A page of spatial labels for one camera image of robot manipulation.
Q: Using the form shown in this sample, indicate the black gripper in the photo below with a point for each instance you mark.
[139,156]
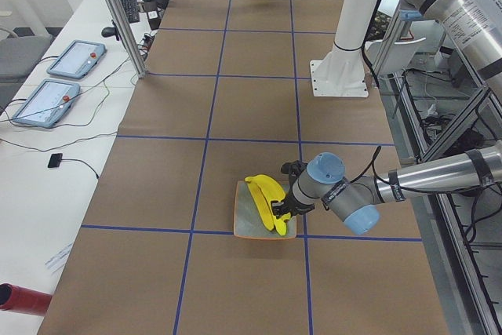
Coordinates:
[292,207]

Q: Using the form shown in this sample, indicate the yellow banana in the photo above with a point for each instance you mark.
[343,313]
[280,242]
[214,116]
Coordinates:
[264,187]
[261,204]
[281,224]

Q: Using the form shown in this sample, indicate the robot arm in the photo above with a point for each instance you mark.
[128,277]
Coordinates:
[474,26]

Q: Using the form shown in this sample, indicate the grey square plate orange rim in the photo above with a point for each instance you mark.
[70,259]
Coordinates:
[247,223]

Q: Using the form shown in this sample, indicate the small black box device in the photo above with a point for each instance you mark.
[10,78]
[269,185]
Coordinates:
[55,160]

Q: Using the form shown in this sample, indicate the blue teach pendant tablet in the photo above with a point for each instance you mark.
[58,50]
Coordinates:
[77,60]

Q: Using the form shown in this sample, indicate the black keyboard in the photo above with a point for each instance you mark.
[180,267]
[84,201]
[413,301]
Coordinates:
[131,10]

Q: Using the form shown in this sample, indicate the red cylinder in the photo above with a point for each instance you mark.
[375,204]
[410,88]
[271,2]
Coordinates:
[23,300]

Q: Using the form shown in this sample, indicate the aluminium frame post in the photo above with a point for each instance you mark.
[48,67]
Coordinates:
[126,36]

